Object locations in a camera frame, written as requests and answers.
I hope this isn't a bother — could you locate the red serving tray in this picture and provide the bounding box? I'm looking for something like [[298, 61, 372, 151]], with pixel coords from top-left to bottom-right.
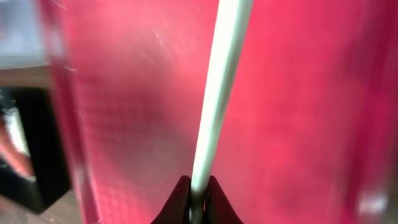
[[39, 0, 397, 223]]

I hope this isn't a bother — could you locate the white plastic spoon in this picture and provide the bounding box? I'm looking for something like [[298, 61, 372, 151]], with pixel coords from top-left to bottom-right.
[[188, 0, 253, 224]]

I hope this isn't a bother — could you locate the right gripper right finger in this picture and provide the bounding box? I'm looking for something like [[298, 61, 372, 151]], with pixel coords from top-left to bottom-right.
[[203, 175, 243, 224]]

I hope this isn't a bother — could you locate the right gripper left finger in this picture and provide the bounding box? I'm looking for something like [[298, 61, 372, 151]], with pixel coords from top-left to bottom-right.
[[151, 175, 191, 224]]

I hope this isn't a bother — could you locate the orange carrot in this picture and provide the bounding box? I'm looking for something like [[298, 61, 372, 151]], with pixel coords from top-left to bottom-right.
[[1, 120, 34, 178]]

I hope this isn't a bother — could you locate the clear plastic bin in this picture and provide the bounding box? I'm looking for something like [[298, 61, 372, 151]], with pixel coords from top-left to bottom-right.
[[1, 0, 47, 70]]

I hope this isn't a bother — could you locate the black tray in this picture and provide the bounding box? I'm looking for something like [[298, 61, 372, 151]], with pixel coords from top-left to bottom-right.
[[1, 87, 71, 214]]

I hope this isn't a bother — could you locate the white rice pile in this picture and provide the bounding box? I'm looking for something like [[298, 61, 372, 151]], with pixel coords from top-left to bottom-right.
[[1, 106, 30, 157]]

